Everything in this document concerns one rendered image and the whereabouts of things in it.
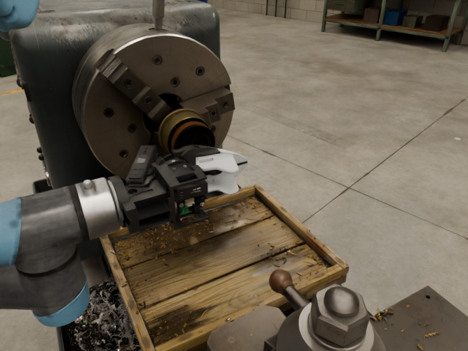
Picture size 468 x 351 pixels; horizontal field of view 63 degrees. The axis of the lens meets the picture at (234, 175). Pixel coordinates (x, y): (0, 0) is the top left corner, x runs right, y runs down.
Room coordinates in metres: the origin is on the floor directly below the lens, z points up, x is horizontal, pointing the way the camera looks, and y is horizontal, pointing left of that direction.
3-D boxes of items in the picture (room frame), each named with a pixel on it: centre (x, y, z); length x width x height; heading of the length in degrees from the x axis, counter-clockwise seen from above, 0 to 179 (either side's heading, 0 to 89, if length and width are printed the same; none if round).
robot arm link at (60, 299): (0.37, 0.26, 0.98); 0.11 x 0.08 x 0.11; 89
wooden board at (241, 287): (0.52, 0.03, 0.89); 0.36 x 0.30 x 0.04; 119
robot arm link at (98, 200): (0.41, 0.18, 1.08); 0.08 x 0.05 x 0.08; 29
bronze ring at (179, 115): (0.62, 0.09, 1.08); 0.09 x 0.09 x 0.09; 29
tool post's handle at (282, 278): (0.22, -0.05, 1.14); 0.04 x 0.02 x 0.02; 29
